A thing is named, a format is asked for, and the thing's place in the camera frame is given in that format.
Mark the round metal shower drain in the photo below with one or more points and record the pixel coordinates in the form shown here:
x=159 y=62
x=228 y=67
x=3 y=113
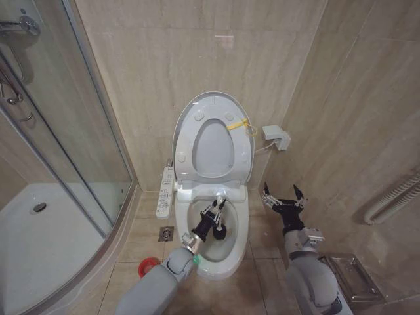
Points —
x=39 y=207

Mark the white bidet control panel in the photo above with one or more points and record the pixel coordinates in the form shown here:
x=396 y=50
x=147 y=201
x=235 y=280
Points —
x=165 y=193

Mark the red toilet brush holder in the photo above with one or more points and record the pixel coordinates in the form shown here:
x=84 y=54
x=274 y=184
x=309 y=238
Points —
x=146 y=266

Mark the toilet brush with black head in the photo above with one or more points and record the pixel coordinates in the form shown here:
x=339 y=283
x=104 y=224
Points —
x=220 y=233

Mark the curved glass shower enclosure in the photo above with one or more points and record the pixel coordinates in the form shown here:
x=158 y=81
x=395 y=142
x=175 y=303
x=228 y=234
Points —
x=82 y=108

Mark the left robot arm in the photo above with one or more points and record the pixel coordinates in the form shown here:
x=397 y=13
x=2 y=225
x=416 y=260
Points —
x=154 y=285

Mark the chrome shower faucet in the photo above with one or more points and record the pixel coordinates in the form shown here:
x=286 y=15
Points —
x=26 y=25

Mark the white toilet bowl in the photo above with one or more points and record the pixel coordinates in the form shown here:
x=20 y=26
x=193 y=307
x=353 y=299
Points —
x=183 y=210

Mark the white shower tray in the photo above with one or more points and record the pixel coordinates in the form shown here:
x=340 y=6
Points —
x=49 y=243

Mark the white wall radiator pipe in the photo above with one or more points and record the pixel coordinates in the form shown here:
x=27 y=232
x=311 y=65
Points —
x=393 y=193

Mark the square metal floor drain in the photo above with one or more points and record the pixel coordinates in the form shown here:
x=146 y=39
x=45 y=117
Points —
x=165 y=233

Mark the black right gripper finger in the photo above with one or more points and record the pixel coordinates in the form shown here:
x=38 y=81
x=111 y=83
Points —
x=299 y=197
x=268 y=197

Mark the grey wall power box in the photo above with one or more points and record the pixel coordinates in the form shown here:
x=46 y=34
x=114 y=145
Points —
x=272 y=132

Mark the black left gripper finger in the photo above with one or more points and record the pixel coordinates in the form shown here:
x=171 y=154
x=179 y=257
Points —
x=219 y=213
x=210 y=208

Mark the white toilet lid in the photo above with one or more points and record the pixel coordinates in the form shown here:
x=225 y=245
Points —
x=213 y=147

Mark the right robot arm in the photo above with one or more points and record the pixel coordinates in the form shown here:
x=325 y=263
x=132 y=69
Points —
x=308 y=275

